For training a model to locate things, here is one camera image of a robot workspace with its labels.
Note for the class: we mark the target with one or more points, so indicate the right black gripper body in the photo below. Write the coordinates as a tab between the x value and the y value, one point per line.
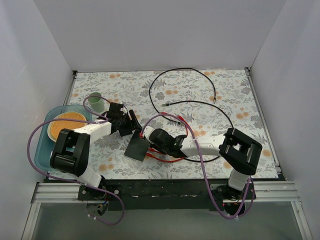
154	141

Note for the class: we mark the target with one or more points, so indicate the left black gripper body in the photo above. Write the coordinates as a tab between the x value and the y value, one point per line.
130	122

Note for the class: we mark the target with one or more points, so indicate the black network switch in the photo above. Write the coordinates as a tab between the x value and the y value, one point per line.
137	147

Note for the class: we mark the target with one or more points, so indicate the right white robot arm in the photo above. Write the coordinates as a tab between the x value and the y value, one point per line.
238	149

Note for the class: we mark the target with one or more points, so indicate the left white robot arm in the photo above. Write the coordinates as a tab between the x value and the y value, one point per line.
71	150

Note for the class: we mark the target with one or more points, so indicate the green plastic cup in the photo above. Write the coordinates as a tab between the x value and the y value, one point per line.
96	102

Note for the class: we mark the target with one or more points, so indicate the floral tablecloth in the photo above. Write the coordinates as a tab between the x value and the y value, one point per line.
210	101

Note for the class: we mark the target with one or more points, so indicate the orange woven plate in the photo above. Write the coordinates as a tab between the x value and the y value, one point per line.
55	127

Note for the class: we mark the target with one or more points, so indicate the teal plastic tray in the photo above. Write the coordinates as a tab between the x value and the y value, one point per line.
45	144

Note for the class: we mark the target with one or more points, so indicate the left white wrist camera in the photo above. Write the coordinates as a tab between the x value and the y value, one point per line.
117	108

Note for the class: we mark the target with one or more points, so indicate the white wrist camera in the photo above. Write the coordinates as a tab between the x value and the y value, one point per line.
117	108
146	132

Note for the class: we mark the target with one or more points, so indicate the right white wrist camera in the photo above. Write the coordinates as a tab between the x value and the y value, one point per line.
146	132

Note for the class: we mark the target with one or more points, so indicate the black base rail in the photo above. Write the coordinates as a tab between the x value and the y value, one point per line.
165	194

